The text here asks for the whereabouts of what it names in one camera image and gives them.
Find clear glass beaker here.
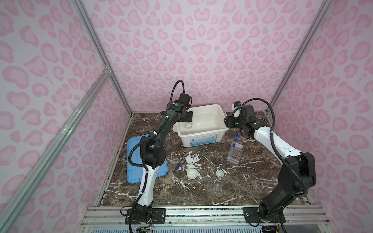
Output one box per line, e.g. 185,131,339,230
182,121,193,129

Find clear test tube rack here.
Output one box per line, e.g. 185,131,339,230
227,143,243,165

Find clear round dish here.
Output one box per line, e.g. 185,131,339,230
211,183,222,195

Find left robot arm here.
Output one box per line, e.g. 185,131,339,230
128,93,193,223

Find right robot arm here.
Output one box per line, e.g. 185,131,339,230
224,102,316,222

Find white plastic storage bin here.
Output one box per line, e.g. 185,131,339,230
173,104,228,148

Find blue plastic tweezers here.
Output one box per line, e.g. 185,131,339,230
174,160,185,172

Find white funnel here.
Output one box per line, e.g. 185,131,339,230
187,168,199,180

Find blue plastic bin lid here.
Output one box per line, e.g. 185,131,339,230
126,135,168,184

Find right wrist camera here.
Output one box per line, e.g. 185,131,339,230
232,101,241,118

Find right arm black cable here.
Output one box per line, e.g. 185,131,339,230
237,97,308,233

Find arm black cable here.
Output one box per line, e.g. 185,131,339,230
127,80,186,233
237,97,308,233

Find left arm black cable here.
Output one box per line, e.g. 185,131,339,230
127,80,186,233

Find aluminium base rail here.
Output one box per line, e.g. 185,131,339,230
79,204,334,233

